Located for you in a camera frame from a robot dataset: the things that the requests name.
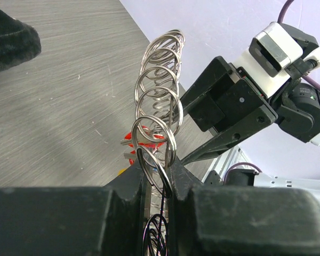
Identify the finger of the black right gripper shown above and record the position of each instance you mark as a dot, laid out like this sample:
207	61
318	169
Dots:
226	140
214	98

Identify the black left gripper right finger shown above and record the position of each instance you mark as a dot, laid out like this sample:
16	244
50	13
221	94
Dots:
240	220

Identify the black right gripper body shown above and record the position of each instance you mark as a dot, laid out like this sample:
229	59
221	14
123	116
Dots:
247	110

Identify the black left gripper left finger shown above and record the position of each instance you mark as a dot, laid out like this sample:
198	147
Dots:
74	220

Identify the red key tag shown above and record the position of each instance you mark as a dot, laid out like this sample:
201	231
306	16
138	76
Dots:
127	141

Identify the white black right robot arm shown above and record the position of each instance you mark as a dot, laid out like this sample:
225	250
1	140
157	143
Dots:
297	103

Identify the black floral plush blanket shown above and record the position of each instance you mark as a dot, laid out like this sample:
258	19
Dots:
19	42

